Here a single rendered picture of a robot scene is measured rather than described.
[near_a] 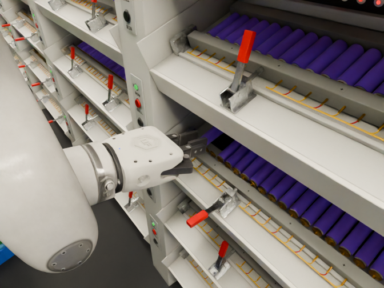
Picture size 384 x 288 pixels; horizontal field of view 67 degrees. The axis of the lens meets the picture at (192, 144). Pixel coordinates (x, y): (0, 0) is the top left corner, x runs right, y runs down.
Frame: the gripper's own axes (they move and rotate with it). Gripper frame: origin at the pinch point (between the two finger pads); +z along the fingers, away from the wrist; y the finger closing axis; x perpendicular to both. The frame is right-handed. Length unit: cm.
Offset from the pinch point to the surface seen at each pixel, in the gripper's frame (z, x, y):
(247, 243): -0.5, 8.6, -16.4
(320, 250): 3.2, 3.6, -24.8
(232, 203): 1.6, 6.1, -10.5
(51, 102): 8, 47, 128
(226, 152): 6.6, 2.3, -2.6
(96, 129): 5, 27, 56
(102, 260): -6, 62, 29
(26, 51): 3, 24, 148
